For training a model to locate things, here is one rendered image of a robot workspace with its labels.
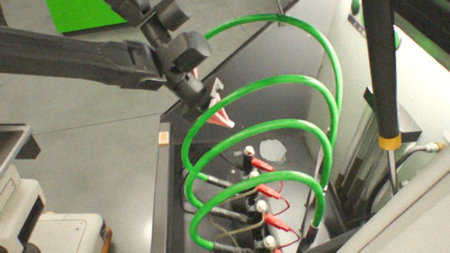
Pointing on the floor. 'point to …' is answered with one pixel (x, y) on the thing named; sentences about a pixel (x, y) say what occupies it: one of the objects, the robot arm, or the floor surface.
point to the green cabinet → (84, 17)
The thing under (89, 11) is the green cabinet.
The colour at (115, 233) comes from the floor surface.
